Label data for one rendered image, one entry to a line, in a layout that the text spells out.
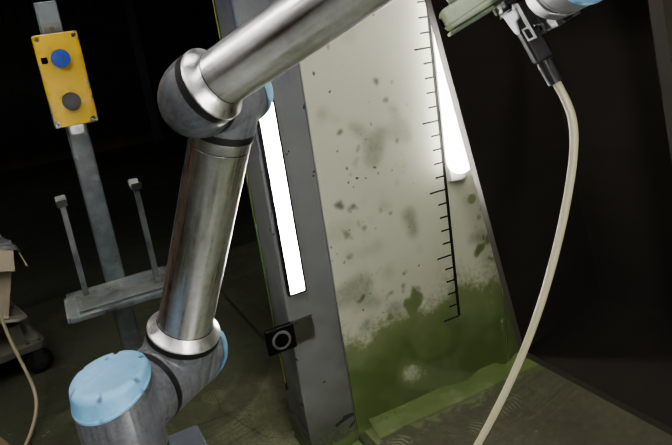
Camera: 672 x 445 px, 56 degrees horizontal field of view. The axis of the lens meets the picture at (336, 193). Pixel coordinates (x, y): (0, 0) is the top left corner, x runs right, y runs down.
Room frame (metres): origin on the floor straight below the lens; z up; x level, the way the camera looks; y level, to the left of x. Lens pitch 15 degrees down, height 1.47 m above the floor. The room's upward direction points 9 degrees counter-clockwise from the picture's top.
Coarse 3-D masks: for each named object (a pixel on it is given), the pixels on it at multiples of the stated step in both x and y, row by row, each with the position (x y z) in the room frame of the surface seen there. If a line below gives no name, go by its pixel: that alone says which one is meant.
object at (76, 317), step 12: (132, 276) 1.87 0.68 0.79; (144, 276) 1.86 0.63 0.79; (96, 288) 1.81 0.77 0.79; (108, 288) 1.80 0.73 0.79; (72, 300) 1.74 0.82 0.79; (132, 300) 1.67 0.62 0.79; (144, 300) 1.68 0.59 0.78; (72, 312) 1.65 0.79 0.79; (96, 312) 1.63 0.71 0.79; (108, 312) 1.64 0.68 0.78
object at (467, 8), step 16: (448, 0) 1.14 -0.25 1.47; (464, 0) 1.12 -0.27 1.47; (480, 0) 1.12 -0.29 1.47; (496, 0) 1.12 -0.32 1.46; (448, 16) 1.12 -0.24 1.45; (464, 16) 1.11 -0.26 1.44; (480, 16) 1.12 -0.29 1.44; (528, 32) 1.11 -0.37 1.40; (528, 48) 1.11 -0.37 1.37; (544, 48) 1.10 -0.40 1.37; (544, 64) 1.10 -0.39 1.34; (560, 80) 1.10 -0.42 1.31
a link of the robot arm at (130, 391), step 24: (96, 360) 1.10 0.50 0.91; (120, 360) 1.08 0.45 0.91; (144, 360) 1.07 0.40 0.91; (72, 384) 1.03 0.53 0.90; (96, 384) 1.02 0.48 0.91; (120, 384) 1.00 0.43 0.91; (144, 384) 1.03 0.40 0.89; (168, 384) 1.08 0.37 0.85; (72, 408) 1.00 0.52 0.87; (96, 408) 0.98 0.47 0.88; (120, 408) 0.98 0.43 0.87; (144, 408) 1.01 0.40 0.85; (168, 408) 1.06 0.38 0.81; (96, 432) 0.98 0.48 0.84; (120, 432) 0.98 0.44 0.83; (144, 432) 1.00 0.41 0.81
